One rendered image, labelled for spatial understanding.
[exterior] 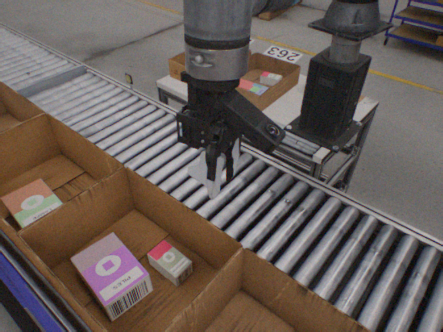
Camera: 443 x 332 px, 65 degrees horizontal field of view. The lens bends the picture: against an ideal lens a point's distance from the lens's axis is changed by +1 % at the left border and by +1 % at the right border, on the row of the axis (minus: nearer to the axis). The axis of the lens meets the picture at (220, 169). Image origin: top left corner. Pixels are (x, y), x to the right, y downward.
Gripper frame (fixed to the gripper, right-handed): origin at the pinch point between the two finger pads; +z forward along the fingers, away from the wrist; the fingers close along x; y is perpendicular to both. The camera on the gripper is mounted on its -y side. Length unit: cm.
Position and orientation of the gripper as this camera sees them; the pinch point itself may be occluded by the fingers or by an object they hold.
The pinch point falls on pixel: (224, 185)
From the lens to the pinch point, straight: 61.0
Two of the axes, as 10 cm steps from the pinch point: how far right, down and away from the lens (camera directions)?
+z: -0.3, 8.1, 5.8
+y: -8.8, -3.0, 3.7
